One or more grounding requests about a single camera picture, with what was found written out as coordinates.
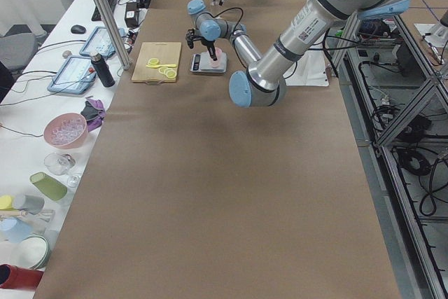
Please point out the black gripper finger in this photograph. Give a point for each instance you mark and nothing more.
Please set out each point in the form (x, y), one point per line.
(212, 53)

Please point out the pink plastic cup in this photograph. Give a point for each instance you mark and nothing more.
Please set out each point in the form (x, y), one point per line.
(216, 60)

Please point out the digital kitchen scale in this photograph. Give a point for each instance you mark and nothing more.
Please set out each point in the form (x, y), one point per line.
(203, 64)

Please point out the green plastic cup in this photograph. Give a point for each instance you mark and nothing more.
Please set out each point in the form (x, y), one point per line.
(49, 186)

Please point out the grey cup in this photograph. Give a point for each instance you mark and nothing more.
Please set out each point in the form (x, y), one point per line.
(30, 203)

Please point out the yellow cup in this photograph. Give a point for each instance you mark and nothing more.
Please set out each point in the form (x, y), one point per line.
(6, 203)

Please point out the light blue cup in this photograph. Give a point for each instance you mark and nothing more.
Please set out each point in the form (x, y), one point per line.
(15, 229)

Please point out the wooden cutting board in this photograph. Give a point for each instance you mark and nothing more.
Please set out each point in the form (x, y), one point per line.
(166, 52)

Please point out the yellow plastic knife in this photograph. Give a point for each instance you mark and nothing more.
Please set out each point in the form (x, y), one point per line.
(155, 66)

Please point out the lemon slice middle of three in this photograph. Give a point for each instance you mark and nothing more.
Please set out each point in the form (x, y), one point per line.
(166, 72)

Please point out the lemon slice near knife tip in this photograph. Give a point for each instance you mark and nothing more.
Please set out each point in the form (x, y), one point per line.
(153, 62)

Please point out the far blue teach pendant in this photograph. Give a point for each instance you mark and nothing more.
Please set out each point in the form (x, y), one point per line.
(100, 41)

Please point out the blue teach pendant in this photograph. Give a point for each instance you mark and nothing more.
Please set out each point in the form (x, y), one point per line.
(74, 77)
(100, 41)

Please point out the black thermos bottle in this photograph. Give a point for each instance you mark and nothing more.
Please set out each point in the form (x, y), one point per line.
(100, 66)

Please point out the black computer mouse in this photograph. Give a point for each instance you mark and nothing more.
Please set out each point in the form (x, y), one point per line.
(78, 29)

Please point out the near blue teach pendant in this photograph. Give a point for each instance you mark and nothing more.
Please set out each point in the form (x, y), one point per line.
(74, 77)

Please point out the purple grey cloth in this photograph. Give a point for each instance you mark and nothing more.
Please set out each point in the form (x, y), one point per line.
(94, 113)

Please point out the pink bowl with ice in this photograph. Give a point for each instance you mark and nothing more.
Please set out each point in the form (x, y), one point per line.
(66, 131)

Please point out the wine glass lying down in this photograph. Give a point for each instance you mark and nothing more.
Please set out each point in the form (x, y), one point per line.
(62, 165)

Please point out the white green rimmed bowl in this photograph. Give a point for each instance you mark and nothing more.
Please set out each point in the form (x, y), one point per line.
(31, 253)

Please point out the red cylinder container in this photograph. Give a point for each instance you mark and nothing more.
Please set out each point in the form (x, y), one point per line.
(18, 278)

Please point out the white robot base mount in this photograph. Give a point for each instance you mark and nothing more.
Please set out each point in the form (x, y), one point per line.
(310, 70)

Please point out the aluminium frame post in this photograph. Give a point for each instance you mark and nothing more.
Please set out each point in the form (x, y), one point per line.
(112, 28)

